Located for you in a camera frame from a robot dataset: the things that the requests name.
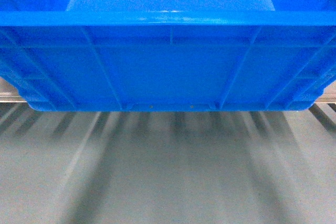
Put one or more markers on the large blue plastic crate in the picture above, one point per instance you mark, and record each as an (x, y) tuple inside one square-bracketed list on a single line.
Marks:
[(168, 55)]

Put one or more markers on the roller conveyor shelf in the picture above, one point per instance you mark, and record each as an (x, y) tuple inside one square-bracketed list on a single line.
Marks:
[(323, 109)]

